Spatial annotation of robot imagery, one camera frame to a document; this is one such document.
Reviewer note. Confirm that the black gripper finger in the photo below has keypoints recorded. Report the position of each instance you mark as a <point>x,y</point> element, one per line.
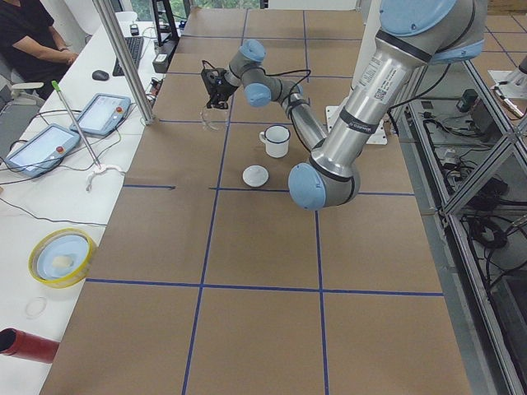
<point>217,105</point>

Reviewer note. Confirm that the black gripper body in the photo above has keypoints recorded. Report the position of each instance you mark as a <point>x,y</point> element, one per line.
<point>220,86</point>

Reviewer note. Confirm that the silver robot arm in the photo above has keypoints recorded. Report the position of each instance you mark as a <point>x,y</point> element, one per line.
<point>412,34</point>

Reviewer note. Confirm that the white enamel mug blue rim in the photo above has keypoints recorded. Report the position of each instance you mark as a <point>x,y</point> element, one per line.
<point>276,140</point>

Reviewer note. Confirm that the white ceramic lid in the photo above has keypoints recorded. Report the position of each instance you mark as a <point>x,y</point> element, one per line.
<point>255,176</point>

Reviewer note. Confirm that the far teach pendant tablet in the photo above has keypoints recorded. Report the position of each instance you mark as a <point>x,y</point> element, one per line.
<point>102,115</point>

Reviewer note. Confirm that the teach pendant tablet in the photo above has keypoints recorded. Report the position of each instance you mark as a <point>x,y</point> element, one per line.
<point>102,115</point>
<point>43,152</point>

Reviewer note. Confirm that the black computer mouse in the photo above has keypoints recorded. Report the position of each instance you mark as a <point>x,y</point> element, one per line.
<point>100,75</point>

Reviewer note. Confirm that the green tipped metal rod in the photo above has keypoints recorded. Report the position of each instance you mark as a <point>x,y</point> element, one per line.
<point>56,87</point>

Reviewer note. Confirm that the near teach pendant tablet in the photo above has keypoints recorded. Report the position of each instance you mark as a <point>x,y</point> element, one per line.
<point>43,152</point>

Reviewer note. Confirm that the person in black shirt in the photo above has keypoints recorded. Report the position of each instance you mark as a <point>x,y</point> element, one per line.
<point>32,46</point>

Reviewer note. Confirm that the yellow tape roll with plate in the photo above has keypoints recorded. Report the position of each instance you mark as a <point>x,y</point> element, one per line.
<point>62,258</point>

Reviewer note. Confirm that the red cylinder bottle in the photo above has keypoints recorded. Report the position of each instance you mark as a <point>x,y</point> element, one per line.
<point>28,346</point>

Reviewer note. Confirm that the aluminium frame post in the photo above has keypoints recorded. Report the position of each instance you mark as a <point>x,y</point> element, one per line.
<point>112,27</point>

